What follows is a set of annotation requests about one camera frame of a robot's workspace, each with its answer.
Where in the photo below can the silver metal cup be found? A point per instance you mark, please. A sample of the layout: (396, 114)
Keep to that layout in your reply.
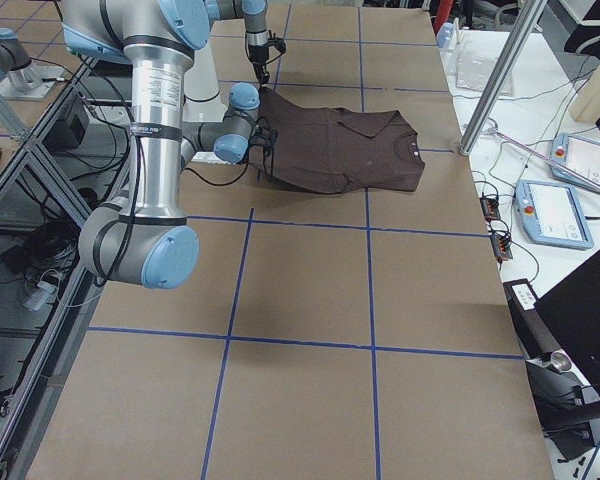
(559, 362)

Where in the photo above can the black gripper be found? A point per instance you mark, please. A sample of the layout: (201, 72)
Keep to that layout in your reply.
(258, 142)
(257, 53)

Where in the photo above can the blue tape line crosswise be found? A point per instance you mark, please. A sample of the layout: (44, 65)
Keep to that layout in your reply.
(308, 343)

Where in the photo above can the red object at corner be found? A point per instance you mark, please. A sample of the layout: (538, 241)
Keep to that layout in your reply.
(442, 13)

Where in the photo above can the teach pendant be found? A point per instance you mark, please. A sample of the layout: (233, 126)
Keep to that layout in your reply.
(578, 154)
(551, 215)

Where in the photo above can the aluminium frame post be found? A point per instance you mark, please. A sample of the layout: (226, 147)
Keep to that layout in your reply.
(513, 46)

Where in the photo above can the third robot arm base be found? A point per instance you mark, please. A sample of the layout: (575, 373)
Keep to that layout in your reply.
(21, 78)

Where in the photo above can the blue tape line lengthwise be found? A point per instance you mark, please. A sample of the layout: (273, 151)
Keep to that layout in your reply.
(226, 351)

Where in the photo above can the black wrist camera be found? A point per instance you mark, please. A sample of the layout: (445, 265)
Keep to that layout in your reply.
(278, 43)
(265, 136)

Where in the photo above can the reacher stick white hook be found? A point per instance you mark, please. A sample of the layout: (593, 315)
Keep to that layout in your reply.
(493, 130)

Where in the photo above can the aluminium truss frame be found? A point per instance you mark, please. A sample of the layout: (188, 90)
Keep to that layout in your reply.
(75, 158)

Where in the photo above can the clear plastic bag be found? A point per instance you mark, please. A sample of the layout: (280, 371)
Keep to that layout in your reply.
(473, 69)

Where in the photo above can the orange black electronics board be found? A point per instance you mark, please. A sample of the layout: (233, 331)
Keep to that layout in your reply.
(490, 208)

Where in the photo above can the brown t-shirt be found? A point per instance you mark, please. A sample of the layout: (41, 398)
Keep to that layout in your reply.
(336, 150)

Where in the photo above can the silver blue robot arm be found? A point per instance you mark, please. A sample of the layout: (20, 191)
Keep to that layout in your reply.
(253, 13)
(141, 236)

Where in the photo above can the black box white label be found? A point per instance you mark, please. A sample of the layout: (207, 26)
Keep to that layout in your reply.
(532, 332)

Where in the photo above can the teach pendant far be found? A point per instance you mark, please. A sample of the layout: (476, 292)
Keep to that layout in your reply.
(578, 154)

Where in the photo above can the teach pendant near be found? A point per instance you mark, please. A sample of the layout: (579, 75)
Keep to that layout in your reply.
(551, 215)

